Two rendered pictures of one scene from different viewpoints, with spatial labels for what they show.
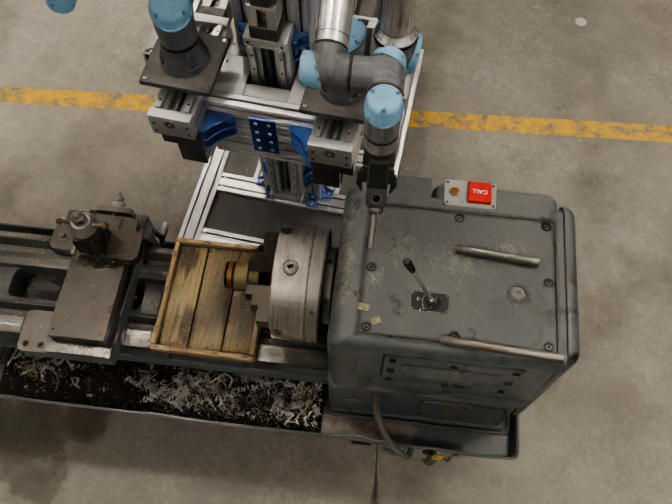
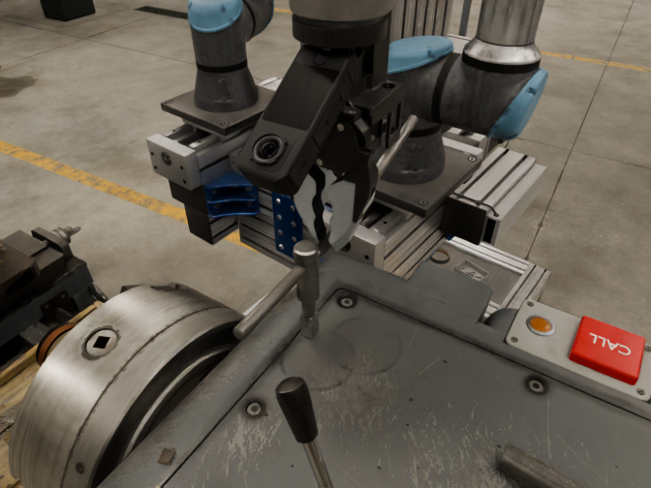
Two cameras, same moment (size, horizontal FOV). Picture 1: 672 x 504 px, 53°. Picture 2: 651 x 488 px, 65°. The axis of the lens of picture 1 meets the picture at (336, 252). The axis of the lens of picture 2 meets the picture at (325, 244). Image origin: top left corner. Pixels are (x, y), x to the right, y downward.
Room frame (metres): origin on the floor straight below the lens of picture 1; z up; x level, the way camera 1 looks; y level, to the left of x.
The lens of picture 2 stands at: (0.47, -0.26, 1.66)
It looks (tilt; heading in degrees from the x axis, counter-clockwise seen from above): 39 degrees down; 25
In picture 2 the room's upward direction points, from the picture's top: straight up
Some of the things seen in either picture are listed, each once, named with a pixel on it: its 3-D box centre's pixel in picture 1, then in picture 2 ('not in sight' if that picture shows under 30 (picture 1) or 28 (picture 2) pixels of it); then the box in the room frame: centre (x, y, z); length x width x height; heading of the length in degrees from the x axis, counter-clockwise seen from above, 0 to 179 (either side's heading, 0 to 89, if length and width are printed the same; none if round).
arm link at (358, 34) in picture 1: (346, 46); (418, 79); (1.32, -0.03, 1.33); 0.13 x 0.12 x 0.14; 82
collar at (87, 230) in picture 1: (82, 223); not in sight; (0.88, 0.69, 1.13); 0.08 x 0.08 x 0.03
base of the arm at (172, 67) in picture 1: (181, 47); (224, 78); (1.43, 0.46, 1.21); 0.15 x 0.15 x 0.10
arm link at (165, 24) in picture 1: (172, 15); (218, 25); (1.44, 0.46, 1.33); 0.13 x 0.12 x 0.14; 8
